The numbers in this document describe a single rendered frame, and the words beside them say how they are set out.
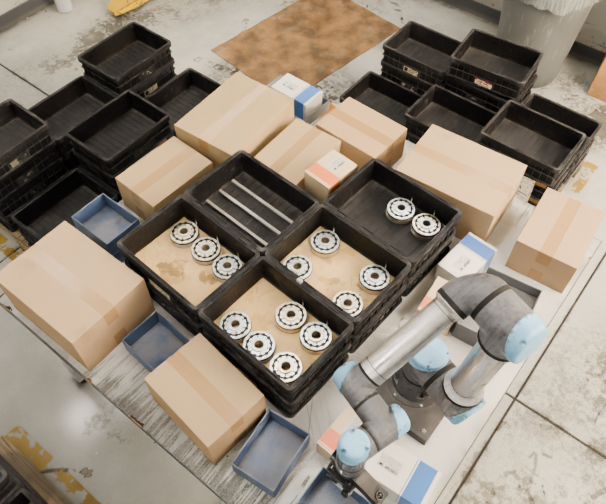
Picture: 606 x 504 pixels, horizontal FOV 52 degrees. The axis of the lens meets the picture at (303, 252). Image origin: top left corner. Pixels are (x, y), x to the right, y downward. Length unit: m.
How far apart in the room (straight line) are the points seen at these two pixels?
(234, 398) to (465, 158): 1.25
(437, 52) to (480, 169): 1.51
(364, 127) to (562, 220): 0.84
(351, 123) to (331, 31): 2.04
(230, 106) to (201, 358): 1.11
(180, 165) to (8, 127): 1.20
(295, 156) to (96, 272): 0.87
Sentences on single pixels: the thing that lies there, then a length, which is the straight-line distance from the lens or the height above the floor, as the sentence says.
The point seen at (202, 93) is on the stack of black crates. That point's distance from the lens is 3.51.
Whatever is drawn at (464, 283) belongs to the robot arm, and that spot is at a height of 1.37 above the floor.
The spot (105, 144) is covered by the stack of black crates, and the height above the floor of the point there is 0.49.
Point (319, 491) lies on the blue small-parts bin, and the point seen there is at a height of 0.77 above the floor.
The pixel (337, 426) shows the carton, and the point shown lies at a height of 0.78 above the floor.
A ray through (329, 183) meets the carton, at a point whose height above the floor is 0.92.
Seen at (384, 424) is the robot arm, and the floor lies 1.16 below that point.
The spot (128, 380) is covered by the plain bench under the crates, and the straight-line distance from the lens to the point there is 2.16.
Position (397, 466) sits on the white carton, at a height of 0.79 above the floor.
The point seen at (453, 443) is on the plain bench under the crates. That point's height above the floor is 0.70.
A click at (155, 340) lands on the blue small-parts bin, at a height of 0.70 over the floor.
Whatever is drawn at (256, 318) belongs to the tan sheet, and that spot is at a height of 0.83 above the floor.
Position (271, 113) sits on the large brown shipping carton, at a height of 0.90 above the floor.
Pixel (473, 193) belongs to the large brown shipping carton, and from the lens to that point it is 2.35.
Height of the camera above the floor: 2.61
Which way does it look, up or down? 54 degrees down
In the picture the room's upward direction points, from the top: straight up
